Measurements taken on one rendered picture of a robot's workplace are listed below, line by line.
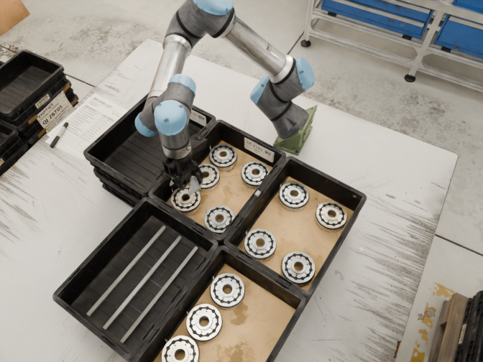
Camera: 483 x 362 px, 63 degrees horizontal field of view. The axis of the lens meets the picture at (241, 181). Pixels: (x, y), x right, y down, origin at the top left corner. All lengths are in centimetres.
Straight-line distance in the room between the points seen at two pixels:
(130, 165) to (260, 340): 77
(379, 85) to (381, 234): 174
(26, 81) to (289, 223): 175
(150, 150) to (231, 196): 37
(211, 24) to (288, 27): 218
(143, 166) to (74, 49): 212
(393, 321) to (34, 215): 134
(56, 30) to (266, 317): 306
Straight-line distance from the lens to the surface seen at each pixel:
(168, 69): 125
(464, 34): 298
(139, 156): 153
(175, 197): 137
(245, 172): 140
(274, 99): 154
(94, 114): 191
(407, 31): 303
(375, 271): 148
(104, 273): 134
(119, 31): 355
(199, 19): 132
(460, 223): 258
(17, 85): 255
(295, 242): 132
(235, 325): 122
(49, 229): 163
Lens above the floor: 202
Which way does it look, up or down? 57 degrees down
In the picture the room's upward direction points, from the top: straight up
